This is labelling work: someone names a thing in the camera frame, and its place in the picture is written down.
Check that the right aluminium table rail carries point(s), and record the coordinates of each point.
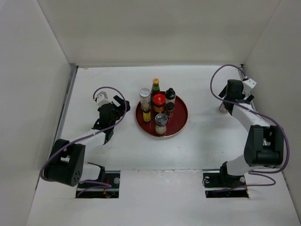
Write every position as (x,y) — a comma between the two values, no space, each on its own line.
(249,94)

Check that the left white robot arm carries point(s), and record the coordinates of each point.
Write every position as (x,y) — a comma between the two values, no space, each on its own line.
(66,161)

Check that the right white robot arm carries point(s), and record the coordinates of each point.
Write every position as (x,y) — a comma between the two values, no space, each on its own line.
(238,166)

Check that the green red sauce bottle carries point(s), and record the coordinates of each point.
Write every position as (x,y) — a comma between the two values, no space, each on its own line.
(155,87)

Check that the small black-lid pepper bottle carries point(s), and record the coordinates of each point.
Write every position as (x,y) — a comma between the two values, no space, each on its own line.
(169,109)

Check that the black-cap white shaker bottle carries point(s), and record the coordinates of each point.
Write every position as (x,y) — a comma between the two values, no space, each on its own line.
(170,96)

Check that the red round tray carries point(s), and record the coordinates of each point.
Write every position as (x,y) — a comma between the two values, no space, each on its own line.
(174,125)

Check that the red-lid dark sauce jar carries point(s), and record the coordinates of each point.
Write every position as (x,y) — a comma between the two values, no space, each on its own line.
(159,102)

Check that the left aluminium table rail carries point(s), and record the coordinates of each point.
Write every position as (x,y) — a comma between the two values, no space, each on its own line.
(67,97)

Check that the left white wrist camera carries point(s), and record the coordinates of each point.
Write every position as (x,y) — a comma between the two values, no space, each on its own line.
(101,98)

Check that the white-lid red-label jar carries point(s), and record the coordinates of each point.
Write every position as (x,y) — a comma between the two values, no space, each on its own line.
(223,108)

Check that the grey-cap white shaker bottle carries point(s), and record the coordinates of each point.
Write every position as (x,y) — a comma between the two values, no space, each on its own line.
(161,121)

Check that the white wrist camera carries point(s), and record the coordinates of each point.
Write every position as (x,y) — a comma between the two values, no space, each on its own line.
(101,98)
(248,85)

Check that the aluminium table rail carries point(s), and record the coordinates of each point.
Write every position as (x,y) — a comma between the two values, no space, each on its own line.
(249,94)
(67,97)

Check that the small yellow-label brown bottle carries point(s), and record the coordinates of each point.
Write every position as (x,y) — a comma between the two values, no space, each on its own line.
(146,112)

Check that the silver-lid white spice jar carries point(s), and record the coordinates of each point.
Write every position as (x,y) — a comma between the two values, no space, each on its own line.
(145,97)

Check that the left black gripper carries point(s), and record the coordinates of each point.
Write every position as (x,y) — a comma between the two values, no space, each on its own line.
(120,111)

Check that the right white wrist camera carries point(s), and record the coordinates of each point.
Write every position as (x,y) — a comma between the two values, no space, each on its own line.
(248,85)

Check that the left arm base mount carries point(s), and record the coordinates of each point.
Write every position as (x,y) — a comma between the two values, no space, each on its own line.
(97,182)

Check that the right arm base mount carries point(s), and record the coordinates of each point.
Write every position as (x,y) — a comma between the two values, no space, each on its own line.
(217,187)

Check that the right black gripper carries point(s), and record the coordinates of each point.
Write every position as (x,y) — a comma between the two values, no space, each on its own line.
(224,92)

